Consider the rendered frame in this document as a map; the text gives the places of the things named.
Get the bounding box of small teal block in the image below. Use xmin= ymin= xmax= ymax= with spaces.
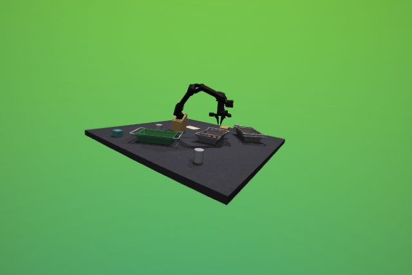
xmin=112 ymin=129 xmax=123 ymax=137

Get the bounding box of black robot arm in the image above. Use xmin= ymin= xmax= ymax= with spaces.
xmin=173 ymin=84 xmax=234 ymax=119

